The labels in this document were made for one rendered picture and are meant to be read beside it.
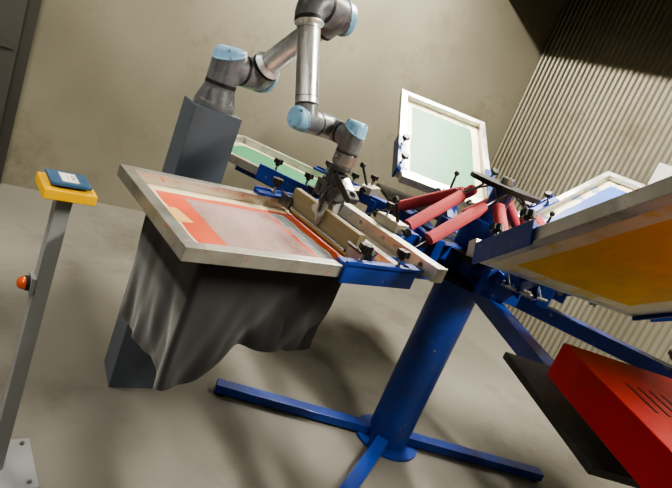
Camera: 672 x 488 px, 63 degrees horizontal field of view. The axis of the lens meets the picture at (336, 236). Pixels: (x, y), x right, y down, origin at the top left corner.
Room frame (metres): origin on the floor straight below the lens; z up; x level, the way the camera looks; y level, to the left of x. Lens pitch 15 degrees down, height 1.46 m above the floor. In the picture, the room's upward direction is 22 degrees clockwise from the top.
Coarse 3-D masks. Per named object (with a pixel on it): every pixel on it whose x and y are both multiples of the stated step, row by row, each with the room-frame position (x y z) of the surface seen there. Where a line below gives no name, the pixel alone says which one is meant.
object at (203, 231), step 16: (192, 224) 1.45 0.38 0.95; (208, 224) 1.50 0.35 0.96; (224, 224) 1.56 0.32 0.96; (208, 240) 1.38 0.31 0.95; (224, 240) 1.42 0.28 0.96; (240, 240) 1.47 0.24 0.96; (256, 240) 1.53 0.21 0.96; (272, 240) 1.59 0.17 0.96; (288, 240) 1.65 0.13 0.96; (320, 240) 1.79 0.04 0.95; (336, 256) 1.68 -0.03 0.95
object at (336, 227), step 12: (300, 192) 1.91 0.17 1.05; (300, 204) 1.90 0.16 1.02; (312, 204) 1.85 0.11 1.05; (312, 216) 1.83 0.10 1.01; (324, 216) 1.78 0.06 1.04; (336, 216) 1.75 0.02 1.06; (324, 228) 1.77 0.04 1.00; (336, 228) 1.72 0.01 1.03; (348, 228) 1.68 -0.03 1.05; (336, 240) 1.71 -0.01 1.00; (348, 240) 1.67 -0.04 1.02; (360, 240) 1.65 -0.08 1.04
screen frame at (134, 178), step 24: (120, 168) 1.61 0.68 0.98; (144, 192) 1.45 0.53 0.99; (216, 192) 1.81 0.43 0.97; (240, 192) 1.86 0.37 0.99; (168, 216) 1.34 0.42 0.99; (168, 240) 1.26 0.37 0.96; (192, 240) 1.24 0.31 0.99; (216, 264) 1.25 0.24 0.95; (240, 264) 1.29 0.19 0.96; (264, 264) 1.33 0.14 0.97; (288, 264) 1.38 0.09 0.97; (312, 264) 1.43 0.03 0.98; (336, 264) 1.49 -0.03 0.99
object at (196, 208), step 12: (168, 192) 1.65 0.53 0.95; (168, 204) 1.53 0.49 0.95; (180, 204) 1.58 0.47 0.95; (192, 204) 1.62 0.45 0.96; (204, 204) 1.67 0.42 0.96; (216, 204) 1.72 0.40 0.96; (228, 204) 1.77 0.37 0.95; (192, 216) 1.51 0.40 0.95; (204, 216) 1.56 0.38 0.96; (216, 216) 1.60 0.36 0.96; (228, 216) 1.65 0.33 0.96; (240, 216) 1.69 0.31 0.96; (252, 216) 1.75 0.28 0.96; (264, 216) 1.80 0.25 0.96; (288, 216) 1.92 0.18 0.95; (264, 228) 1.67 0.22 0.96; (276, 228) 1.72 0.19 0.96; (300, 228) 1.83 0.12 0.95
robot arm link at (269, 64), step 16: (336, 0) 1.90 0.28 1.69; (336, 16) 1.91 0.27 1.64; (352, 16) 1.97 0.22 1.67; (336, 32) 1.98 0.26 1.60; (272, 48) 2.08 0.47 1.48; (288, 48) 2.04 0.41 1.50; (256, 64) 2.09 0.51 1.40; (272, 64) 2.09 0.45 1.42; (288, 64) 2.10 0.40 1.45; (256, 80) 2.11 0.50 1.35; (272, 80) 2.13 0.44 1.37
